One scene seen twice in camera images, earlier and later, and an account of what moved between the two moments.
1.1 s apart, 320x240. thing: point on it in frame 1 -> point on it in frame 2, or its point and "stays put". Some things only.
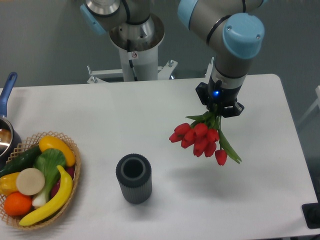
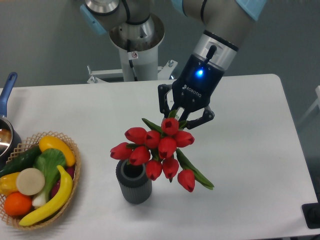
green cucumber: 24,160 stays put
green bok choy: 47,161 stays put
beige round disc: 30,181 stays put
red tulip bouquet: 202,134 -> 157,148
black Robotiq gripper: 215,94 -> 193,89
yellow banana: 57,202 stays put
